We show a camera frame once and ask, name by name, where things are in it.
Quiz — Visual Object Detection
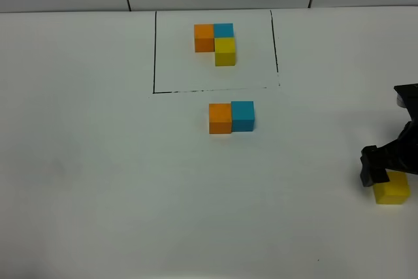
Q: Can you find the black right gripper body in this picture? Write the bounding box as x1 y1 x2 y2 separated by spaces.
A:
361 120 417 176

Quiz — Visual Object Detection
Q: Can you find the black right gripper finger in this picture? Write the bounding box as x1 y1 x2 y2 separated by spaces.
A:
360 166 389 187

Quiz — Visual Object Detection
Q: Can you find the template yellow cube block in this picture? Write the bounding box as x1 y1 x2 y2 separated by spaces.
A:
214 37 236 67

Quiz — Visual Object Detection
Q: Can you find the template blue cube block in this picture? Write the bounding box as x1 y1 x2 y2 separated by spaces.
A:
214 23 234 39

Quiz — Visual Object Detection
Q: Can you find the template orange cube block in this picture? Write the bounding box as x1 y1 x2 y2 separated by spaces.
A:
194 24 214 52

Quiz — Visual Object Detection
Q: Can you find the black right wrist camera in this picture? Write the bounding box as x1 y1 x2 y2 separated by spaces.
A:
394 84 417 110

